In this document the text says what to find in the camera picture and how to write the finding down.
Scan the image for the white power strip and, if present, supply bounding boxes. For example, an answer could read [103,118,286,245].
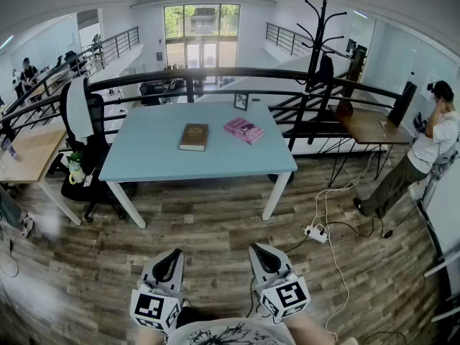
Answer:
[303,224,328,244]

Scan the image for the potted plant in yellow mug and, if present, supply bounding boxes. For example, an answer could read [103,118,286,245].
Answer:
[66,151,87,185]

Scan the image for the long black mezzanine railing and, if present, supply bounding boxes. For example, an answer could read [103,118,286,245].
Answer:
[0,26,140,121]

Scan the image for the black office chair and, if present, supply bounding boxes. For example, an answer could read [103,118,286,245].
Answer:
[59,77,129,224]

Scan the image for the white cable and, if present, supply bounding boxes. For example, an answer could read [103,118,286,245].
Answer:
[315,149,382,339]

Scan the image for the person's white printed shirt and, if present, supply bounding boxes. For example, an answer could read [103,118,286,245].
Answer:
[167,318,298,345]

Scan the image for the person's left forearm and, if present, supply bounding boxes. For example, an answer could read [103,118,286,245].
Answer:
[135,324,170,345]

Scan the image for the brown stair post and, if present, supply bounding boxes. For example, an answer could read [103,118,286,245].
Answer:
[343,48,367,98]

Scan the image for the light wooden desk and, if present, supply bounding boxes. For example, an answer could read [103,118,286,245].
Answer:
[0,122,83,226]

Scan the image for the person's right forearm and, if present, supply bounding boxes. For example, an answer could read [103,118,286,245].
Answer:
[285,310,338,345]

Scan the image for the black cable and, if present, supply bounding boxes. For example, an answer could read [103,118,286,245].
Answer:
[283,213,418,254]

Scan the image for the pink paperback book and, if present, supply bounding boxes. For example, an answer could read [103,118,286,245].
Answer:
[223,116,266,146]

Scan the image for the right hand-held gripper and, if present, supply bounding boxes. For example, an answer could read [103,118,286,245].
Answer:
[249,242,311,321]

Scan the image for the black curved railing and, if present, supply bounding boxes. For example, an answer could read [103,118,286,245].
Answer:
[0,66,396,142]

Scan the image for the dark wooden side table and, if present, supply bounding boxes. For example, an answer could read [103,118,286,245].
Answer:
[328,101,413,188]

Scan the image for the white table leg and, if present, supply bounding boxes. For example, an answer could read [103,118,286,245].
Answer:
[262,172,290,222]
[106,180,147,229]

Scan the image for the brown hardcover book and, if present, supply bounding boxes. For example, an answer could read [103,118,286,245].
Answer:
[178,122,210,152]

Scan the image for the white cloth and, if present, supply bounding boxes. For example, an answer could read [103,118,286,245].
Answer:
[66,78,95,145]

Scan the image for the white metal rack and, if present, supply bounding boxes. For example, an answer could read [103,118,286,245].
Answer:
[423,248,460,323]

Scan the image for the black hanging bag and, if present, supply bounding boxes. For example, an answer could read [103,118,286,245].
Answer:
[316,53,335,85]

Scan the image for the tall glass entrance window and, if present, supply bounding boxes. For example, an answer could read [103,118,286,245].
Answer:
[163,4,241,68]

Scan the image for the black coat rack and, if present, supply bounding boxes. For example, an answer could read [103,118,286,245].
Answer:
[287,0,348,152]

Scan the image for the short black mezzanine railing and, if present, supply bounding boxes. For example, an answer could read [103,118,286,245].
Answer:
[265,22,355,63]

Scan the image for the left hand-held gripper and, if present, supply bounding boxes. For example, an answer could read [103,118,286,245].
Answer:
[129,248,185,333]

